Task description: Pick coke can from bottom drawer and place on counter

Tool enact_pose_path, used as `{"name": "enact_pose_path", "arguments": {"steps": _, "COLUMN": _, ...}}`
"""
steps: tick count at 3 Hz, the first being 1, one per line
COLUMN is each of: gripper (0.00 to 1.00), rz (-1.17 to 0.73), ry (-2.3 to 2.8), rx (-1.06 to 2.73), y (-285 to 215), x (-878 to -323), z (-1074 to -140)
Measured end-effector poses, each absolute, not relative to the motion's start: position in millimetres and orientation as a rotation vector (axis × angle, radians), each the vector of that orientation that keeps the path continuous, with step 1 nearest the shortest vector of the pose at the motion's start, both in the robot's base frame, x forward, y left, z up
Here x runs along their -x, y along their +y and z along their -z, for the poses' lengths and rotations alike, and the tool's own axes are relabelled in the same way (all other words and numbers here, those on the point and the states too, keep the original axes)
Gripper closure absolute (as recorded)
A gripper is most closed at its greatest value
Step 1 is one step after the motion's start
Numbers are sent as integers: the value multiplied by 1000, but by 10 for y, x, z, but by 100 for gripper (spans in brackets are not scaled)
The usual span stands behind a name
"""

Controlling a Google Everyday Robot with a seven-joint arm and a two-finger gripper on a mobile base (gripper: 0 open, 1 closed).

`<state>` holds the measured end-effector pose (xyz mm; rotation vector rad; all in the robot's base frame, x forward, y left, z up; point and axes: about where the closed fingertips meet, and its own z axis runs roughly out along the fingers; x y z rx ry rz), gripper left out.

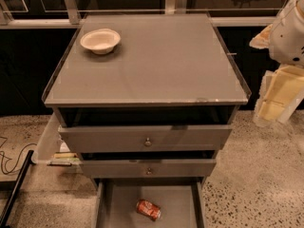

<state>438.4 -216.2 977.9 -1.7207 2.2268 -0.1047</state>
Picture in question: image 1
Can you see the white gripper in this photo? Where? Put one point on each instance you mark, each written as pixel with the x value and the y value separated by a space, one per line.
pixel 287 38

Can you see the white paper bowl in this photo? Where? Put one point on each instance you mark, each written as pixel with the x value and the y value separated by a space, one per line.
pixel 101 41

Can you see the grey top drawer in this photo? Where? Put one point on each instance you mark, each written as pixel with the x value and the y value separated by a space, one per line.
pixel 94 139

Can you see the red coke can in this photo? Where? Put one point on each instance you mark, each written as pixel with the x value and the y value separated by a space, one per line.
pixel 148 209

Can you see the grey open bottom drawer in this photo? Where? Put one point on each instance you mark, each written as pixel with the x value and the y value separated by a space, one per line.
pixel 179 199

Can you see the grey middle drawer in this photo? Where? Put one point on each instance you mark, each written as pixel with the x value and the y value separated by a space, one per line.
pixel 148 168

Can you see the metal railing frame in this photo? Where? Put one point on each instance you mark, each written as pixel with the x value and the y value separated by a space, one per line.
pixel 64 14

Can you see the black metal bar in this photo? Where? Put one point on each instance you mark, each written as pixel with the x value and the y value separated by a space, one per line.
pixel 13 187

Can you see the grey drawer cabinet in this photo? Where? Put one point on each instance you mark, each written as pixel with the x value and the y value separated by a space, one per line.
pixel 167 70

